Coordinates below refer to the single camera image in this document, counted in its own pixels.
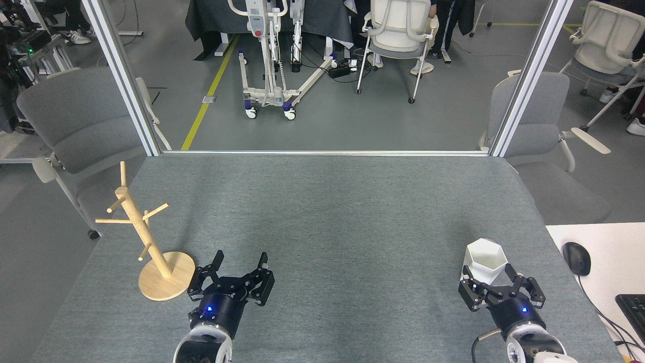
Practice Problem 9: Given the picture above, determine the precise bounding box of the white desk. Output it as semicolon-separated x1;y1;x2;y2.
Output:
546;222;645;363

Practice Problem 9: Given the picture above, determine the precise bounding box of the metal equipment cart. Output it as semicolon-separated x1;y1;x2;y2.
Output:
8;30;76;76

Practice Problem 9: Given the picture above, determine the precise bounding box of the white mesh office chair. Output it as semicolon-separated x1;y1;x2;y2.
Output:
356;0;440;104
559;0;645;133

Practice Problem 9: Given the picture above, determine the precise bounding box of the table with dark cloth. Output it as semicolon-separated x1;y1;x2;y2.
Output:
185;0;353;61

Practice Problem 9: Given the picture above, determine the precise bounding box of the wooden cup rack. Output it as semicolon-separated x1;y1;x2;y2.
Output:
95;161;196;301

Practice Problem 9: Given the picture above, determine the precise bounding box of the white stand on wheels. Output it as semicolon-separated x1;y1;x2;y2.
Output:
228;0;337;120

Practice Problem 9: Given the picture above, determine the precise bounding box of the black keyboard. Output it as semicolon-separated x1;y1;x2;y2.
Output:
615;294;645;346

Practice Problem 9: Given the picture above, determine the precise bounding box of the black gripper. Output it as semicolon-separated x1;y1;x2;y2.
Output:
458;263;546;337
187;250;275;339

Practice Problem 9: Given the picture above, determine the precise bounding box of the black computer mouse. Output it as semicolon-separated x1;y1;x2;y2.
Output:
562;242;592;276

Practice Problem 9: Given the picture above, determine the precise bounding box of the black mouse cable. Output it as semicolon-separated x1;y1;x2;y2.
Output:
577;275;645;349

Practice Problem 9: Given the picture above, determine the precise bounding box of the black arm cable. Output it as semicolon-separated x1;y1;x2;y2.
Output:
471;328;505;363

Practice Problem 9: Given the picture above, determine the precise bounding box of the silver frame rail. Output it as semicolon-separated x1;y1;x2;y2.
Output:
160;150;490;157

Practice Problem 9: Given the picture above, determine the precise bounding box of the silver frame post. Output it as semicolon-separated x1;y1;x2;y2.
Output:
81;0;163;157
490;0;575;158

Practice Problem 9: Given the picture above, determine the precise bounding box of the grey upholstered chair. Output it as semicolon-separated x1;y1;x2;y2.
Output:
478;71;613;225
17;67;172;240

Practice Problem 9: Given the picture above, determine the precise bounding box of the person with white shoes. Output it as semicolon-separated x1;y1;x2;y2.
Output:
48;0;96;45

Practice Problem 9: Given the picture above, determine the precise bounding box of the white hexagonal cup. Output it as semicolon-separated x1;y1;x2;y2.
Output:
461;238;508;290

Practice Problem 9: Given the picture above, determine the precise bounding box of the black power strip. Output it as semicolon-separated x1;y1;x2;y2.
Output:
329;59;358;79

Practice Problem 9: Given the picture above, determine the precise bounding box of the person in dark trousers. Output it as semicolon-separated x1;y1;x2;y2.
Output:
428;0;477;64

